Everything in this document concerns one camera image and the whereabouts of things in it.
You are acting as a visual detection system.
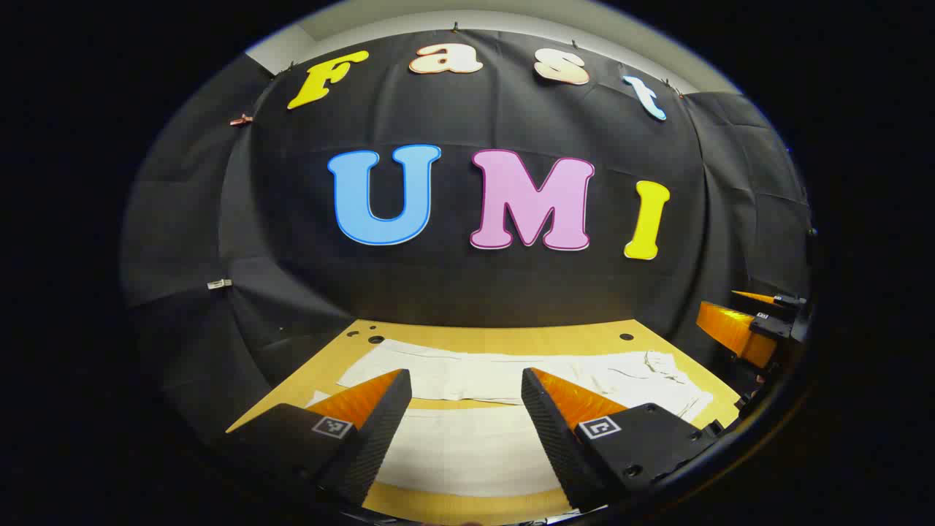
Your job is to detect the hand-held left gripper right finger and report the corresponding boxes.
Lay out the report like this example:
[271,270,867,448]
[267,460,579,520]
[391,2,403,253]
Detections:
[521,367,724,512]

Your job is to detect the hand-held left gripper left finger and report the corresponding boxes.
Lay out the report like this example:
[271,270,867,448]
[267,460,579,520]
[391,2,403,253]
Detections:
[223,368,413,508]

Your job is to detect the white jeans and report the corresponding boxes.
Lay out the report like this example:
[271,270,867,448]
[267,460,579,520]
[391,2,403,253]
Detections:
[307,338,714,499]

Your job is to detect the black backdrop cloth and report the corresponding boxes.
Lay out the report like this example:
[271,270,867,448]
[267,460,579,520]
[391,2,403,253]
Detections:
[121,29,813,446]

